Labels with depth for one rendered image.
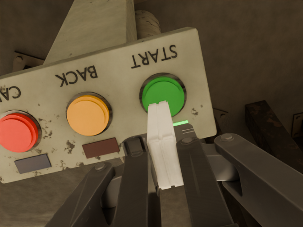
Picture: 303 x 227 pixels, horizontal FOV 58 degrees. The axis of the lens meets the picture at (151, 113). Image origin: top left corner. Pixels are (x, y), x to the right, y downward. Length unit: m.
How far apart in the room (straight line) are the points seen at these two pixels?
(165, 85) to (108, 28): 0.14
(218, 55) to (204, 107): 0.69
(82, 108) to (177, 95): 0.09
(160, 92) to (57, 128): 0.11
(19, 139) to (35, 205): 1.23
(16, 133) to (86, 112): 0.07
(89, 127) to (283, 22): 0.82
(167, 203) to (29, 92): 1.27
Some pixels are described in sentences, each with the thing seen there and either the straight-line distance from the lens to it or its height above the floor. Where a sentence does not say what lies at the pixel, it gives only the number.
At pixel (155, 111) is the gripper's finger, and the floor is 0.67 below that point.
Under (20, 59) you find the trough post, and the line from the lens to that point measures 0.96.
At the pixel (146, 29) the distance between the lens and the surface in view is 0.72.
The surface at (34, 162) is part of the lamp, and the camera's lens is 0.32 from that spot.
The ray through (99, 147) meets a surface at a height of 0.61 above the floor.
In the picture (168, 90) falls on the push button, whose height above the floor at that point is 0.61.
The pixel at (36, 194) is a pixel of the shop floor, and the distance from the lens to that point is 1.44.
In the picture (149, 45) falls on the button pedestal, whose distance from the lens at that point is 0.26.
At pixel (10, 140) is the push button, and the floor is 0.61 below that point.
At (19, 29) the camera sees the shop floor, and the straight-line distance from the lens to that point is 0.93.
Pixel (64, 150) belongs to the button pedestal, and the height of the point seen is 0.61.
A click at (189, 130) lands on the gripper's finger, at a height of 0.70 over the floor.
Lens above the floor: 0.82
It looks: 52 degrees down
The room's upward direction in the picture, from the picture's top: 173 degrees clockwise
